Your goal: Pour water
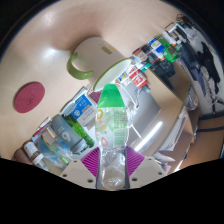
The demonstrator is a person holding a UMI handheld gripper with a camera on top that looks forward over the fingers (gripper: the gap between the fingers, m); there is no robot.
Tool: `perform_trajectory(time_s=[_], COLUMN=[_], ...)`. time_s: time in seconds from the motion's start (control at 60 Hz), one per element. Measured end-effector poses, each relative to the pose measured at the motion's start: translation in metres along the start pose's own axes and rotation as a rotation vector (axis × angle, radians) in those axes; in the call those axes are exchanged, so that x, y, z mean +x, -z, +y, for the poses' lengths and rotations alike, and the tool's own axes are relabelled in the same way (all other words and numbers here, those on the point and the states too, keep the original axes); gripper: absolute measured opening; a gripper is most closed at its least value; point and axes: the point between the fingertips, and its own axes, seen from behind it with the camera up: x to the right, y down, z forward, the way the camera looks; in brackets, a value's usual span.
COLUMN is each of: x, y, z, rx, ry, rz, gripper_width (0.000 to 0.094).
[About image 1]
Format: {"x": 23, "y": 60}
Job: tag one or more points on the green container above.
{"x": 172, "y": 54}

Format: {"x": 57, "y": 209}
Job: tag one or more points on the dark green bottle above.
{"x": 85, "y": 135}

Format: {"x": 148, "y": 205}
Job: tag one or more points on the brown jar with white lid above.
{"x": 33, "y": 153}

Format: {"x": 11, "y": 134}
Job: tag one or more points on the red and white canister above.
{"x": 138, "y": 77}

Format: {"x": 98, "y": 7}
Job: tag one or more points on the pink packet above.
{"x": 95, "y": 96}

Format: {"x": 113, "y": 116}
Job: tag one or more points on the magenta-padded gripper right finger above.
{"x": 149, "y": 170}

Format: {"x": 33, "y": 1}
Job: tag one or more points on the blue and white box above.
{"x": 83, "y": 110}

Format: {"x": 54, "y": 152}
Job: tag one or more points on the under-shelf light strip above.
{"x": 148, "y": 136}

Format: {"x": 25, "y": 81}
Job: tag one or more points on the flat round red coaster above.
{"x": 29, "y": 97}

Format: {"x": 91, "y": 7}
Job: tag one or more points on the grey shaker bottle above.
{"x": 66, "y": 135}

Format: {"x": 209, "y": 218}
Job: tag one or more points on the clear bottle with green top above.
{"x": 111, "y": 120}

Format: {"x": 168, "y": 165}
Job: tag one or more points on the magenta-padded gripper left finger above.
{"x": 75, "y": 170}

